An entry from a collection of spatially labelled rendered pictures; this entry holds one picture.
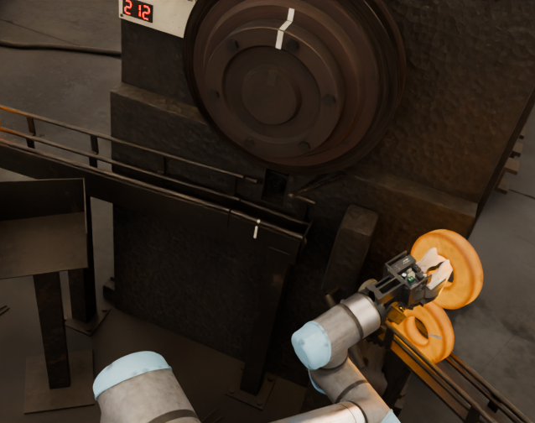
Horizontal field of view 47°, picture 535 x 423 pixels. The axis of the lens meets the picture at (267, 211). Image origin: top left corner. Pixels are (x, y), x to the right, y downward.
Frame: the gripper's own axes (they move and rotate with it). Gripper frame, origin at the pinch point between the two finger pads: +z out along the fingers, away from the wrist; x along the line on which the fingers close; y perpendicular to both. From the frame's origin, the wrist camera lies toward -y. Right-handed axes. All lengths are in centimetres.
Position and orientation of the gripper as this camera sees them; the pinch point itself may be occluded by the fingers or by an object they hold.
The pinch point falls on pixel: (448, 262)
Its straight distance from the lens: 127.3
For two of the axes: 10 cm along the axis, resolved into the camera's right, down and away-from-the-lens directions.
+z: 8.3, -4.6, 3.1
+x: -5.5, -6.1, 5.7
